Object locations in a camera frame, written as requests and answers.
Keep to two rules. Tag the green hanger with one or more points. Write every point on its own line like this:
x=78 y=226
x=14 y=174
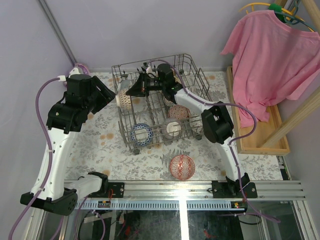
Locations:
x=279 y=13

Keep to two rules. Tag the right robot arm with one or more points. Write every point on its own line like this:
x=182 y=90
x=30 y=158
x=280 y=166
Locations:
x=216 y=121

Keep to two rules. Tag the purple striped bowl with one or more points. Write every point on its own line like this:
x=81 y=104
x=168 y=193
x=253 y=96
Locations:
x=171 y=128

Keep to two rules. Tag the pink t-shirt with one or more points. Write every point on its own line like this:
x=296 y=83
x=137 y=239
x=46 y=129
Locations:
x=271 y=61

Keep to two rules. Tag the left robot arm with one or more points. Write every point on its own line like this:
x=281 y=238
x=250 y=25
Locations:
x=50 y=192

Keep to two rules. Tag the aluminium rail frame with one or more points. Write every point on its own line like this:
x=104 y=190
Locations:
x=202 y=194

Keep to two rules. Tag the grey wire dish rack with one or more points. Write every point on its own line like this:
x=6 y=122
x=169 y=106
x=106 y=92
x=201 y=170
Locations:
x=149 y=120

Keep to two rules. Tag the brown diamond dotted bowl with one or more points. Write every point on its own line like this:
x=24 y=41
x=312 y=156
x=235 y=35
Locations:
x=179 y=112

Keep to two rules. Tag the yellow hanger hoop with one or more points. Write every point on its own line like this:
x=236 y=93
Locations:
x=295 y=19

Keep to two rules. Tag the wooden tray frame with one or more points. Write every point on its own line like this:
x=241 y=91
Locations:
x=253 y=144

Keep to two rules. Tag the navy geometric pattern bowl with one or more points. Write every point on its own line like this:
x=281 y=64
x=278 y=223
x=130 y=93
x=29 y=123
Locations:
x=168 y=103

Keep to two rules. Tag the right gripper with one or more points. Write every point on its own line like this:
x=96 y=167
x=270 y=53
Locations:
x=139 y=89

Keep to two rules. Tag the orange diamond white bowl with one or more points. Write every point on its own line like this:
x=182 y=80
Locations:
x=196 y=124

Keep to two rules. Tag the red lattice pattern bowl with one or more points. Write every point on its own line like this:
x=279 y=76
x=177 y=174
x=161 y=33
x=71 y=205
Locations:
x=182 y=167

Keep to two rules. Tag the brown floral grid bowl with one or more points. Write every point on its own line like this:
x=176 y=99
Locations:
x=123 y=101

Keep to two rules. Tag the blue white porcelain bowl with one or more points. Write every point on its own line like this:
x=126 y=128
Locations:
x=141 y=134

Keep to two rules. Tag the crumpled purple cloth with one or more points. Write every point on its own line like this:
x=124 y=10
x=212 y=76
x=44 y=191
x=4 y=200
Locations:
x=80 y=68

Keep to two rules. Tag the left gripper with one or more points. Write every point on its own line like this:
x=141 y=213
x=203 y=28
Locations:
x=94 y=93

